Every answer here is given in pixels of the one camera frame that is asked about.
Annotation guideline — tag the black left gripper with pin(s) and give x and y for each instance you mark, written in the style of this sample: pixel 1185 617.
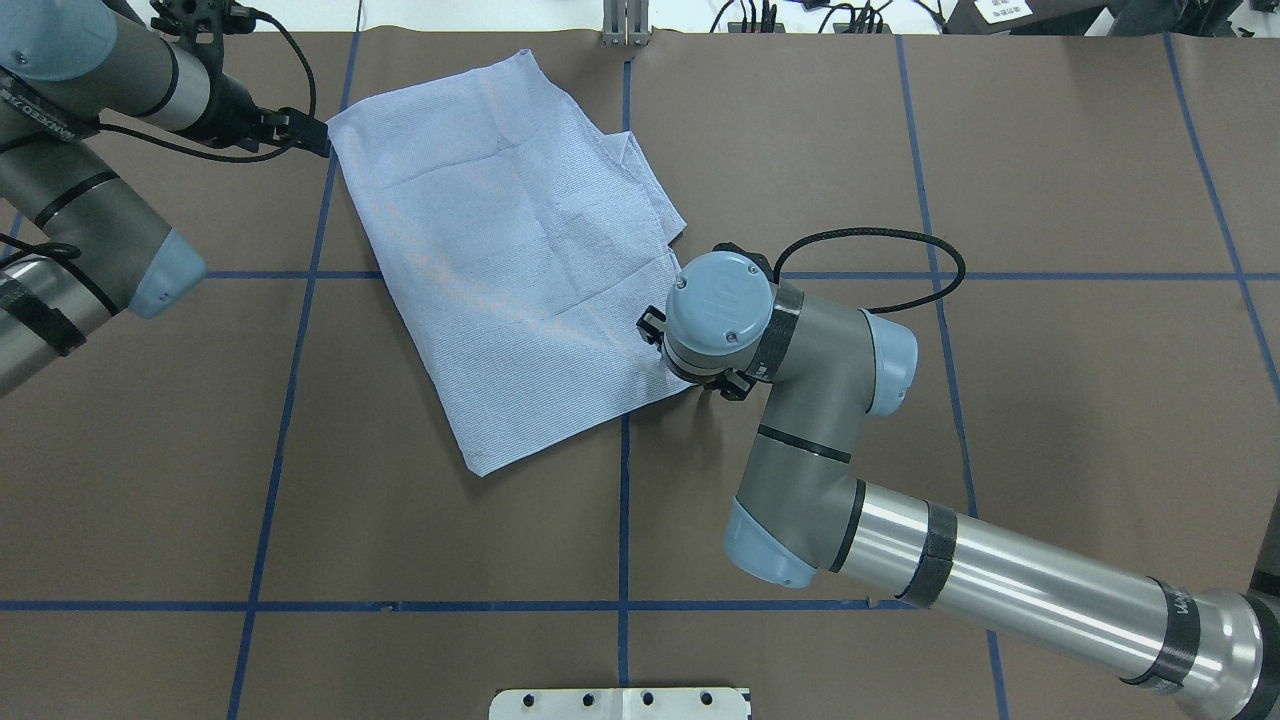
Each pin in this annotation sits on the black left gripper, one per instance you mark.
pixel 233 113

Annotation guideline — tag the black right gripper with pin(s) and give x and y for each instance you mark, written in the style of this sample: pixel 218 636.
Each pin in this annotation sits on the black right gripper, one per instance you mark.
pixel 651 327

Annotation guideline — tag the light blue striped shirt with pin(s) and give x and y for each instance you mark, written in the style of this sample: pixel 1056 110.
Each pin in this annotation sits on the light blue striped shirt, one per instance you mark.
pixel 520 245

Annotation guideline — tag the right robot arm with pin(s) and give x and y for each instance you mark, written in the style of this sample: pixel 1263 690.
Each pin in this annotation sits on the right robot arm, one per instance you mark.
pixel 723 322

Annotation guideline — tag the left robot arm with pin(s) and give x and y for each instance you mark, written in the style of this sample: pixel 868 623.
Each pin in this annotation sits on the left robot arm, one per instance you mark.
pixel 75 69

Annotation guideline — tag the aluminium frame post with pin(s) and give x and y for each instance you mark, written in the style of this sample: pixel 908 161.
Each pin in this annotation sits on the aluminium frame post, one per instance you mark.
pixel 626 23

